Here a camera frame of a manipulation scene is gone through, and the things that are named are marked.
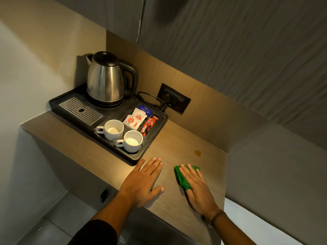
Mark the person's left hand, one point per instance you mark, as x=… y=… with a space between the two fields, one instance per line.
x=138 y=187

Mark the person's right hand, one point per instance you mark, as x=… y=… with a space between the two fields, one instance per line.
x=200 y=199

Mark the person's left middle finger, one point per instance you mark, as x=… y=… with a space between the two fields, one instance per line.
x=152 y=170

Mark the person's left little finger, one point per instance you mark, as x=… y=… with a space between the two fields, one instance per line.
x=136 y=168

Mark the person's right little finger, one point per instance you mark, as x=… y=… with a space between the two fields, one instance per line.
x=201 y=181

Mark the person's right middle finger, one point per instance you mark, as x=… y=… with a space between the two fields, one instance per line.
x=188 y=176

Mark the person's left thumb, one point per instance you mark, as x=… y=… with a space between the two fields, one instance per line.
x=157 y=192

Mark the person's right thumb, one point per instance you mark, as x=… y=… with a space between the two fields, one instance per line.
x=189 y=195

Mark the green cleaning cloth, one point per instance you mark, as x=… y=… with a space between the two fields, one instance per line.
x=180 y=179

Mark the person's right forearm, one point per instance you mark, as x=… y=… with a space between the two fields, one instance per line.
x=230 y=232

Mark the person's left forearm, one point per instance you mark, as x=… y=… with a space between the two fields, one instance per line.
x=115 y=214

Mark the white ceramic cup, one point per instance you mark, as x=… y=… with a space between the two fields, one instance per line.
x=132 y=142
x=113 y=130

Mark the white sachet with red print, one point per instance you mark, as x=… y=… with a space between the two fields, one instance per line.
x=140 y=115
x=131 y=121

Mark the black plastic tray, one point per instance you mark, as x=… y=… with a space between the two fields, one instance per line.
x=120 y=112

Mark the blue sachet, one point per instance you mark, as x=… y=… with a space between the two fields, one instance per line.
x=145 y=109

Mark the black kettle base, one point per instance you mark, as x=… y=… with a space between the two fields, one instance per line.
x=107 y=105

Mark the black power plug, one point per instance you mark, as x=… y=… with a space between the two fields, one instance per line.
x=166 y=97

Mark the black sleeve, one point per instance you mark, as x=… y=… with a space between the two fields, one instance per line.
x=94 y=234

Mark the perforated metal drip grate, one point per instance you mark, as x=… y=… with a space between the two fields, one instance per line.
x=76 y=109

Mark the stainless steel electric kettle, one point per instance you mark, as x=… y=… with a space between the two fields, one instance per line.
x=104 y=79

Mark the grey cabinet door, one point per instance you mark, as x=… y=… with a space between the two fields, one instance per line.
x=230 y=48
x=102 y=12

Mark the small black wall fixture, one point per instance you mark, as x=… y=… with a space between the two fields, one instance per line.
x=104 y=195

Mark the black wall socket plate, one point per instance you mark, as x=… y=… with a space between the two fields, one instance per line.
x=180 y=103

